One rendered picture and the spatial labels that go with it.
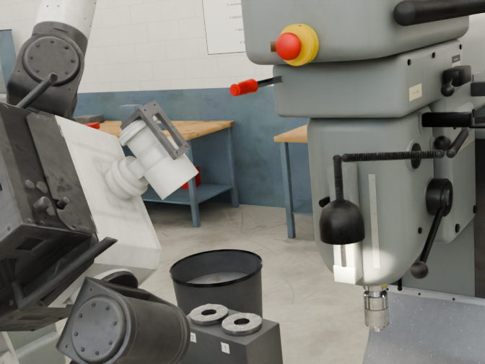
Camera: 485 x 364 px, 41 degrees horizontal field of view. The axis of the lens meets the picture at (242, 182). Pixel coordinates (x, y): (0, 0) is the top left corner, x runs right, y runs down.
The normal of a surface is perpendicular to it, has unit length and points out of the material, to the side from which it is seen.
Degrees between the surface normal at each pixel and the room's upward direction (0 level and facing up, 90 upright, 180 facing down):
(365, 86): 90
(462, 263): 90
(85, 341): 60
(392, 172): 90
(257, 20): 90
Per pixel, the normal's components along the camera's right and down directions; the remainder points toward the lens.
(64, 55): 0.31, -0.29
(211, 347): -0.64, 0.24
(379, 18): 0.29, 0.20
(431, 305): -0.54, -0.22
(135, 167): -0.25, 0.25
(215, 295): -0.02, 0.30
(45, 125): 0.76, -0.55
